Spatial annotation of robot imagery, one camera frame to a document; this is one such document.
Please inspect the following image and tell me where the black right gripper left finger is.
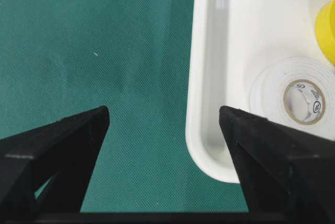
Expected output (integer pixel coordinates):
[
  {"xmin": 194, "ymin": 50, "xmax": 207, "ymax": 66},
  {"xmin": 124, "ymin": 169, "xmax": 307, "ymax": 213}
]
[{"xmin": 1, "ymin": 106, "xmax": 109, "ymax": 223}]

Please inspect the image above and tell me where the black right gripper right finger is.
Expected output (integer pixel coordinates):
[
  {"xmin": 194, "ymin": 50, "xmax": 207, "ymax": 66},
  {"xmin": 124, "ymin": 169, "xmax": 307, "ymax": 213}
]
[{"xmin": 219, "ymin": 106, "xmax": 334, "ymax": 223}]

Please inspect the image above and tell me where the white plastic tray case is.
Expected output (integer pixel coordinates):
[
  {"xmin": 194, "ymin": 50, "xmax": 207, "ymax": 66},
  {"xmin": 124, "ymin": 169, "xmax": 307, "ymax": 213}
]
[{"xmin": 185, "ymin": 0, "xmax": 334, "ymax": 183}]

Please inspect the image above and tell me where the yellow tape roll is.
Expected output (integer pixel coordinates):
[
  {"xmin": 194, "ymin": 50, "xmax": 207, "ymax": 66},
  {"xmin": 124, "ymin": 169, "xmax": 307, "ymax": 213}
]
[{"xmin": 315, "ymin": 0, "xmax": 334, "ymax": 65}]

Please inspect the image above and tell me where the white tape roll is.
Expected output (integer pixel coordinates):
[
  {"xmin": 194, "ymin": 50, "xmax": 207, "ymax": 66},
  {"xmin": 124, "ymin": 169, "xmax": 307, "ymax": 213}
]
[{"xmin": 250, "ymin": 57, "xmax": 334, "ymax": 140}]

